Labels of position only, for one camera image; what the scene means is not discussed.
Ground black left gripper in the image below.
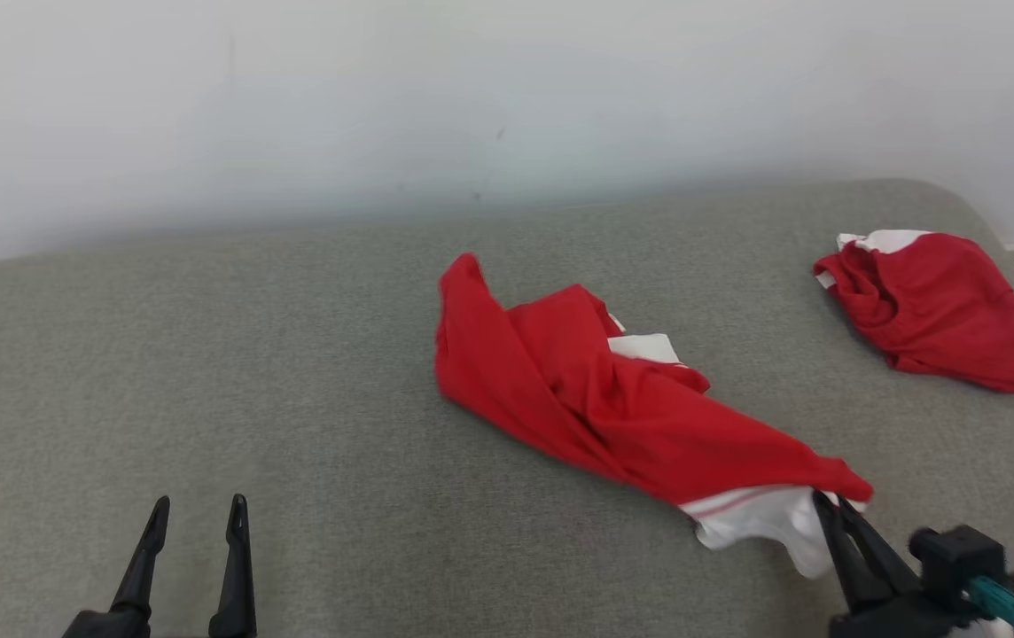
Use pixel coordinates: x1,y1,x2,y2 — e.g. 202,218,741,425
61,494,259,638

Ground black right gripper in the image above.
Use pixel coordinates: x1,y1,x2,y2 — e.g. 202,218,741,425
812,491,979,638

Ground red shorts white stripe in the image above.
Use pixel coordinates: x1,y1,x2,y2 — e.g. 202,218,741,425
813,230,1014,396

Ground red t-shirt white sleeves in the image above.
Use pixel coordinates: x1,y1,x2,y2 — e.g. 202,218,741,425
433,253,875,580

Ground right teal plug cable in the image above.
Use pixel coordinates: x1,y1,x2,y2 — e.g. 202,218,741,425
968,576,1014,638

